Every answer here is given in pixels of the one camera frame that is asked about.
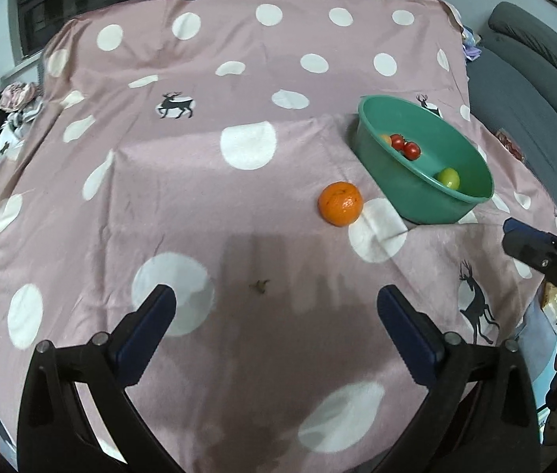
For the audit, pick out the pink clothes pile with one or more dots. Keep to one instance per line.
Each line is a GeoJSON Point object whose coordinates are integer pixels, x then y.
{"type": "Point", "coordinates": [19, 94]}

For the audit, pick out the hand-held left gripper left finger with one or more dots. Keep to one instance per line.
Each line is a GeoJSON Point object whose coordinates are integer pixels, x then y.
{"type": "Point", "coordinates": [148, 335]}

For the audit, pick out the grey sofa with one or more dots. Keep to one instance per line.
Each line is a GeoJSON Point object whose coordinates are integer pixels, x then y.
{"type": "Point", "coordinates": [530, 98]}

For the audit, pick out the purple cloth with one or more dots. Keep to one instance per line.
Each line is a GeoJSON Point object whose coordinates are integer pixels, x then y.
{"type": "Point", "coordinates": [471, 44]}

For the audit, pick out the orange mandarin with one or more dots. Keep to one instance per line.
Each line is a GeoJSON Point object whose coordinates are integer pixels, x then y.
{"type": "Point", "coordinates": [340, 203]}

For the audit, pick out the small dried stem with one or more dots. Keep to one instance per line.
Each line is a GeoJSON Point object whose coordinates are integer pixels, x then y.
{"type": "Point", "coordinates": [260, 286]}

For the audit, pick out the green plastic basin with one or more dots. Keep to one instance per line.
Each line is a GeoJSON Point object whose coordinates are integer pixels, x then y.
{"type": "Point", "coordinates": [471, 172]}

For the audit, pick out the red cherry tomato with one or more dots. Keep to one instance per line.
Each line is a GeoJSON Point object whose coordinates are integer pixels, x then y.
{"type": "Point", "coordinates": [397, 142]}
{"type": "Point", "coordinates": [411, 150]}

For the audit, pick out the pink polka-dot blanket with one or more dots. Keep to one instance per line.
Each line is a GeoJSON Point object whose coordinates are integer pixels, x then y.
{"type": "Point", "coordinates": [185, 182]}

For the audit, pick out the red printed packet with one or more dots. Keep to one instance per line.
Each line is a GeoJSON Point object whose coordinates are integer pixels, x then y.
{"type": "Point", "coordinates": [510, 144]}

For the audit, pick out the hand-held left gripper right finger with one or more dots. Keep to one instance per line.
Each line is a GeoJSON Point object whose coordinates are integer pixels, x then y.
{"type": "Point", "coordinates": [406, 340]}

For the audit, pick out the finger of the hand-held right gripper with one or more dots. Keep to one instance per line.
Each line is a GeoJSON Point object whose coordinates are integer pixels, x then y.
{"type": "Point", "coordinates": [517, 223]}
{"type": "Point", "coordinates": [530, 251]}

